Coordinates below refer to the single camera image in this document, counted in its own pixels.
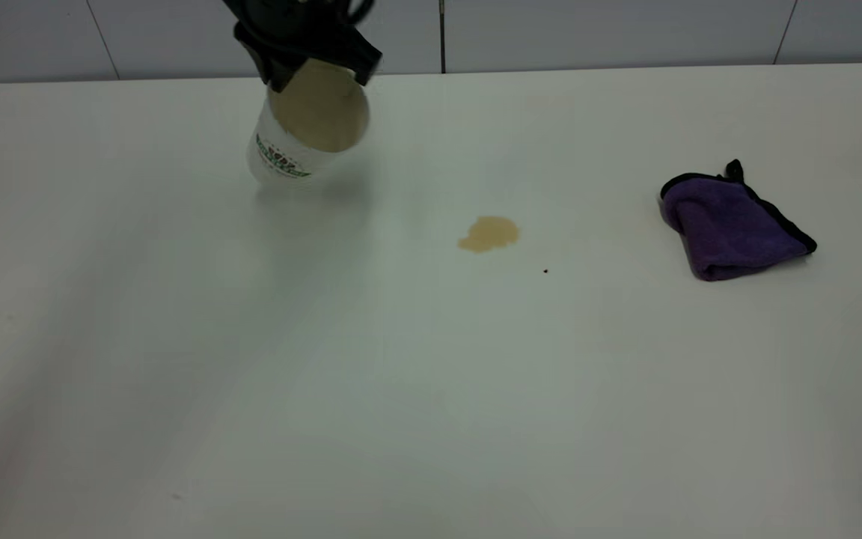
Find brown coffee spill puddle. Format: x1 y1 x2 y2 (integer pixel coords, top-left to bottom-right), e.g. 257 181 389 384
457 216 521 254

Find purple microfiber cloth black edge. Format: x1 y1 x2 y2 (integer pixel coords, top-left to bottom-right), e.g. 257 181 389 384
658 159 818 283

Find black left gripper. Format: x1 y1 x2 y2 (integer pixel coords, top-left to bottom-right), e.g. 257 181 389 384
221 0 384 94

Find white paper coffee cup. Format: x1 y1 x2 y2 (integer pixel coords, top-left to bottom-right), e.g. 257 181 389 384
246 60 370 188

